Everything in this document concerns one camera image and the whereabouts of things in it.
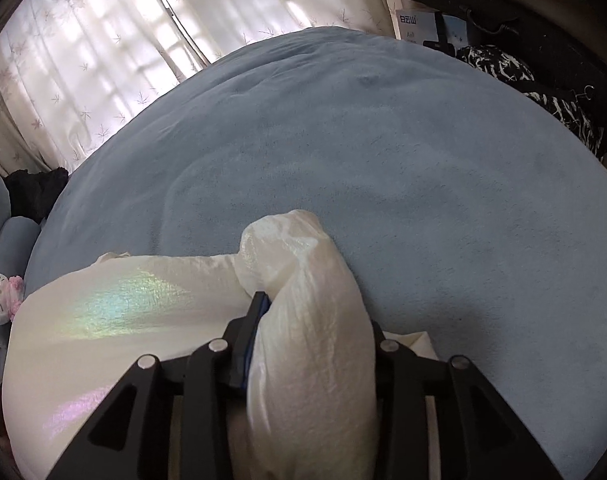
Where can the white floral curtain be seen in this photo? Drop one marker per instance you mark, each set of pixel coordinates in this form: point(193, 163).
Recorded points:
point(74, 72)

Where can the pink white kitty plush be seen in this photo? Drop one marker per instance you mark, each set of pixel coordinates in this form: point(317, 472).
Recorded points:
point(11, 297)

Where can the white labelled box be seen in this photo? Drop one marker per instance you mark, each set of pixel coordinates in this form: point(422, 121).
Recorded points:
point(432, 29)

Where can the white puffer down coat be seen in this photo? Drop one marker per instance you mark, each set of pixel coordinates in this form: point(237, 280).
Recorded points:
point(311, 408)

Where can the blue fleece bed cover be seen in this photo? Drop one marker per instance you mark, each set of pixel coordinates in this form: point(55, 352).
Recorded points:
point(461, 207)

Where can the black white patterned clothes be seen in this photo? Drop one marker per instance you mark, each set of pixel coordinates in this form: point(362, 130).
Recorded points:
point(571, 111)

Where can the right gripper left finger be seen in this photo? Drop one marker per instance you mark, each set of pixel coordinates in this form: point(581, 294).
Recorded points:
point(241, 334)

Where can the lower blue pillow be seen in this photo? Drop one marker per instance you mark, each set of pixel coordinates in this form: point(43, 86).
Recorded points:
point(17, 238)

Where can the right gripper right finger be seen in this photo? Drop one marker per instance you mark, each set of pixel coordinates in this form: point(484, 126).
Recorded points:
point(394, 359)

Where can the black garment by pillows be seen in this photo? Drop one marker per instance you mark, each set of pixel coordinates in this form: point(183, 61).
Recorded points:
point(33, 196)

